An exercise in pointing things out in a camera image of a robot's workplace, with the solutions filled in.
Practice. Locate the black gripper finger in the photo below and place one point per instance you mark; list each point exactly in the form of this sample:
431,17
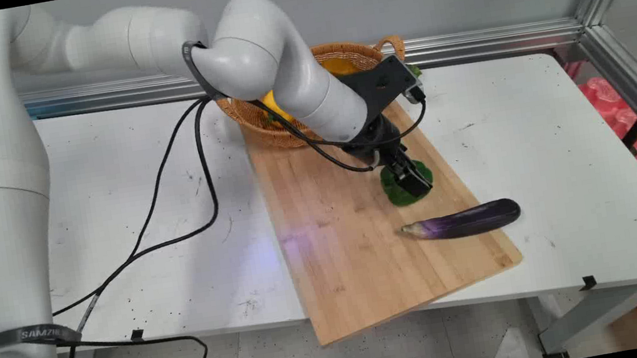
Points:
418,175
401,182

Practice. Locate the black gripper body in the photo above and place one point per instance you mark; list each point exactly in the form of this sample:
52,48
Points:
374,139

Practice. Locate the green bell pepper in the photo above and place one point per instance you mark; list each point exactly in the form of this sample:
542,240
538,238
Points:
397,195

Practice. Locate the dark green cucumber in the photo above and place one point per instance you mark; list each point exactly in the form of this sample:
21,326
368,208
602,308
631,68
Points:
415,70

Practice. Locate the purple eggplant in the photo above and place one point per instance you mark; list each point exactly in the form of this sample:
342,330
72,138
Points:
470,219

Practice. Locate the orange bell pepper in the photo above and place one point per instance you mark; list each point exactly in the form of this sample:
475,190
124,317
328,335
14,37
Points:
343,66

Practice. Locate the wooden cutting board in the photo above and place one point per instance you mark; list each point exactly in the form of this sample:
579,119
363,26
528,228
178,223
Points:
354,249

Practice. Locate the yellow bell pepper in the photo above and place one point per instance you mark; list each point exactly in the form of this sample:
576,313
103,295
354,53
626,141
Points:
270,103

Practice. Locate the woven wicker basket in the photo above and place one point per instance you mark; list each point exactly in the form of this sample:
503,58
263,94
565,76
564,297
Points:
261,131

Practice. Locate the black table edge clip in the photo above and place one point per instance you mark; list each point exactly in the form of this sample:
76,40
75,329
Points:
137,335
588,282

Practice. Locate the grey metal table leg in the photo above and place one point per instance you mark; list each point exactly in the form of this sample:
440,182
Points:
591,315

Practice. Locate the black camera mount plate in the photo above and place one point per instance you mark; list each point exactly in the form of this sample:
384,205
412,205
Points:
380,84

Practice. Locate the long aluminium frame rail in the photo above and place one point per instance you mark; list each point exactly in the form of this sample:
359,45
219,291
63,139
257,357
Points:
463,45

